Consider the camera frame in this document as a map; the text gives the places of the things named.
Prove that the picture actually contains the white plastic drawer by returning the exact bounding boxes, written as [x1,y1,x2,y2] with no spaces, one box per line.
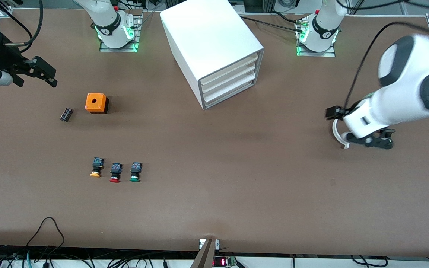
[200,53,260,84]
[201,63,257,93]
[203,72,256,105]

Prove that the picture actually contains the green mushroom push button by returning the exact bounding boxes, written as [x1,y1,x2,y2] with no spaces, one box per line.
[129,162,143,183]

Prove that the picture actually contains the yellow mushroom push button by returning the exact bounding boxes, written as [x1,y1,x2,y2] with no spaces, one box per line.
[90,157,105,178]

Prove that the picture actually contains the red mushroom push button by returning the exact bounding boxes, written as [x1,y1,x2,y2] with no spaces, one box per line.
[109,163,123,183]

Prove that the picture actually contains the white drawer cabinet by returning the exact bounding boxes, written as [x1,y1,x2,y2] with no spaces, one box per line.
[160,0,265,110]

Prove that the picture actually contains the white curved hook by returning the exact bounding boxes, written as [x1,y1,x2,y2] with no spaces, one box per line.
[332,118,350,150]

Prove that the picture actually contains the small device with red display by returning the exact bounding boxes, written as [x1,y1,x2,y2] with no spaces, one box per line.
[214,256,237,268]

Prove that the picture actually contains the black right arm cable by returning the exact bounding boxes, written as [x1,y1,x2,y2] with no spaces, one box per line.
[0,0,44,47]

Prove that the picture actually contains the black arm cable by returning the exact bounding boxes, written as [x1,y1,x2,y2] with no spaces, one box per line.
[336,0,429,110]
[0,0,44,47]

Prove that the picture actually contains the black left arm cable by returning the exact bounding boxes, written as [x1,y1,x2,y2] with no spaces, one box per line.
[336,0,429,110]

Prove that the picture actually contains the orange button enclosure box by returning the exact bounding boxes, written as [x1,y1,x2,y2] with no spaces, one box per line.
[85,93,109,114]

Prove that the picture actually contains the black cable behind cabinet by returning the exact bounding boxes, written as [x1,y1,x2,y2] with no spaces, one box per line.
[240,11,308,34]

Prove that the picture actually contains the black cable loop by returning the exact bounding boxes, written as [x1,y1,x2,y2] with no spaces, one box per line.
[26,217,65,248]

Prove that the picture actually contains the grey metal bracket post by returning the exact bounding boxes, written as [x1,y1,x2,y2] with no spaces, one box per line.
[190,238,220,268]

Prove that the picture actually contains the tangled black cables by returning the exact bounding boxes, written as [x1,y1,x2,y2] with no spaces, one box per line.
[0,246,185,268]

